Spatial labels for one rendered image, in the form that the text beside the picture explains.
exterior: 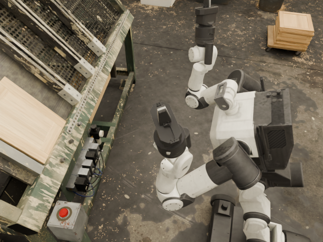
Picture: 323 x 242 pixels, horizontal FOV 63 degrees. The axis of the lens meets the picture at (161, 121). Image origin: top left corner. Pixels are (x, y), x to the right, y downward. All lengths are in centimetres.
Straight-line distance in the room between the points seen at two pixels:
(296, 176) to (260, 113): 40
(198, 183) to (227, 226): 113
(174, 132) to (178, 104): 238
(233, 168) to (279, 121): 23
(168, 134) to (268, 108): 50
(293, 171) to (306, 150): 164
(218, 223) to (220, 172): 117
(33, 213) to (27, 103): 59
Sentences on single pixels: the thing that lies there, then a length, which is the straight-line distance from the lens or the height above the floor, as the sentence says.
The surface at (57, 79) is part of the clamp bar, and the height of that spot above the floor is 106.
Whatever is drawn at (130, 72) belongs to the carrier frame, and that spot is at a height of 18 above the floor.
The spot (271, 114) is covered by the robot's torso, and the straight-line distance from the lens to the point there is 102.
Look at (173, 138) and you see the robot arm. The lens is 64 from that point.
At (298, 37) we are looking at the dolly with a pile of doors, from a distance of 406.
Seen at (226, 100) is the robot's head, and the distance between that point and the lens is 96.
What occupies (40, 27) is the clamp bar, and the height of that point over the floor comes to 127.
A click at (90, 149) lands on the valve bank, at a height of 76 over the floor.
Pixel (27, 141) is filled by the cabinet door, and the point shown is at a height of 100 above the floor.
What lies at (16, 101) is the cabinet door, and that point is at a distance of 161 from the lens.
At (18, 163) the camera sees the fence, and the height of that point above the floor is 99.
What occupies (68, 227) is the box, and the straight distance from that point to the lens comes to 129.
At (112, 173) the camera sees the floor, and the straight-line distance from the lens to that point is 248.
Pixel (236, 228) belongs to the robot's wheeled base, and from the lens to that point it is 210.
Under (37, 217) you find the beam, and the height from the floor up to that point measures 85.
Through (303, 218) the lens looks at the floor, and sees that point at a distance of 251.
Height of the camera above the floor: 207
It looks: 47 degrees down
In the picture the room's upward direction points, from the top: straight up
